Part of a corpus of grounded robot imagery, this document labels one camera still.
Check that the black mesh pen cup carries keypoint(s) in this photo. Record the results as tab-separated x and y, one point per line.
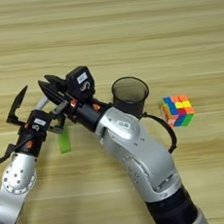
130	94

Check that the white marker with black cap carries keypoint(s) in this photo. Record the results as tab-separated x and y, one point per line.
42	104

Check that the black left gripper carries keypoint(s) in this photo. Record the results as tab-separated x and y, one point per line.
32	140

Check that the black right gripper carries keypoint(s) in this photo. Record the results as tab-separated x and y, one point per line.
88	114

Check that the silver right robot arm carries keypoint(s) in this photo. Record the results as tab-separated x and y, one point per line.
145	159

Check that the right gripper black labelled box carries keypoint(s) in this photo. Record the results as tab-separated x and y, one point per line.
80	82

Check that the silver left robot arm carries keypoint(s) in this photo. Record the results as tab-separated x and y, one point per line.
16	189

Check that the green rectangular block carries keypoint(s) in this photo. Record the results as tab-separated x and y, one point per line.
64	143

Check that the multicoloured puzzle cube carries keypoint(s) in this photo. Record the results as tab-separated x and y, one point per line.
177	110

